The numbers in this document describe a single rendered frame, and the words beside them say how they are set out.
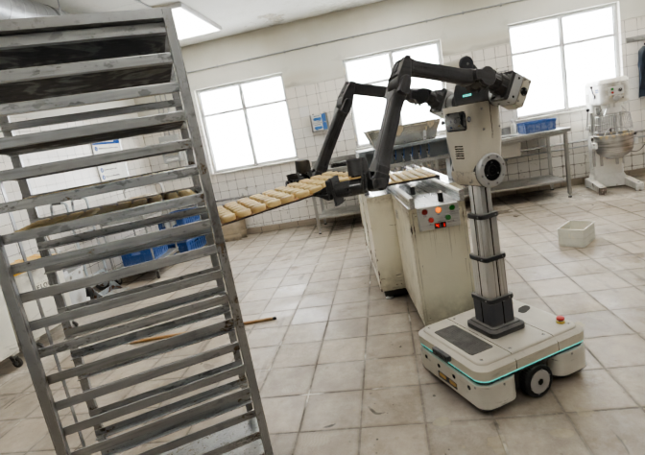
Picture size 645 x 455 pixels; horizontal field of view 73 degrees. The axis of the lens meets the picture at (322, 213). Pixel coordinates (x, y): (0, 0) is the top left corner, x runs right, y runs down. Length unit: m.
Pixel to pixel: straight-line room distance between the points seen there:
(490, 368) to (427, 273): 0.81
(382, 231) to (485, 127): 1.51
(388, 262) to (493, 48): 4.19
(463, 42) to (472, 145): 4.77
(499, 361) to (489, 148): 0.95
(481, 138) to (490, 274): 0.65
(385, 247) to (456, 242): 0.80
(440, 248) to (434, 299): 0.32
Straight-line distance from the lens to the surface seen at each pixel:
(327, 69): 6.69
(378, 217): 3.32
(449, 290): 2.82
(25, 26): 1.54
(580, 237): 4.40
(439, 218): 2.64
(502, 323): 2.38
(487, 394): 2.19
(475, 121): 2.06
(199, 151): 1.46
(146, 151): 1.49
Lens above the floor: 1.37
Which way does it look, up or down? 10 degrees down
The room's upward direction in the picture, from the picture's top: 10 degrees counter-clockwise
